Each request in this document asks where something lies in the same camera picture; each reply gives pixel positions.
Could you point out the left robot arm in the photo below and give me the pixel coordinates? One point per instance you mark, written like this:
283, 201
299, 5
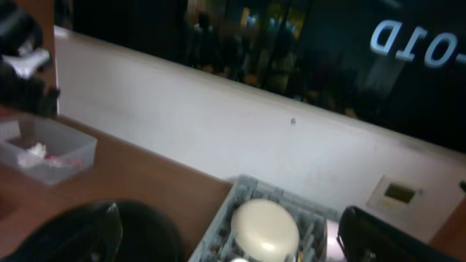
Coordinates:
22, 55

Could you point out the grey dishwasher rack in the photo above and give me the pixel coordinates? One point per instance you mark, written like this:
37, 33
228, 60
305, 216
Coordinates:
317, 225

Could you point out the wall control panel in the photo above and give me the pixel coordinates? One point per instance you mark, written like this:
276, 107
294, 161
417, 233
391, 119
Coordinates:
394, 198

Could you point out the round black tray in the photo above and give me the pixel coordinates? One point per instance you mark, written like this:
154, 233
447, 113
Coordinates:
147, 234

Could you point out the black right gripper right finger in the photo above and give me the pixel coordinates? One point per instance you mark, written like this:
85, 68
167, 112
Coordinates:
363, 237

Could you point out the red snack wrapper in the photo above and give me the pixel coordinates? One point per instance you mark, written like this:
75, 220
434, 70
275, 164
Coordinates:
62, 162

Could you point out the white cup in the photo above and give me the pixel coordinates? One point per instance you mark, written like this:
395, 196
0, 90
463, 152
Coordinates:
239, 260

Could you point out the beige bowl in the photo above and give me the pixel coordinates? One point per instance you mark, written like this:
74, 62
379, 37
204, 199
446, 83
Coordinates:
265, 231

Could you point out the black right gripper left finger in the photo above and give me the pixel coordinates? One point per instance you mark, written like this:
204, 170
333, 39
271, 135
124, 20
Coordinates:
90, 232

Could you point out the clear plastic waste bin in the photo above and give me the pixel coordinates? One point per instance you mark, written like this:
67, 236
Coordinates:
19, 133

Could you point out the white tissue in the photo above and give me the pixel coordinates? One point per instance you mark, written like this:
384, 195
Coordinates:
33, 156

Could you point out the dark glass window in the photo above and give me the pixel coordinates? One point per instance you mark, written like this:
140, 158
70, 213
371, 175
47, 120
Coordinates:
398, 64

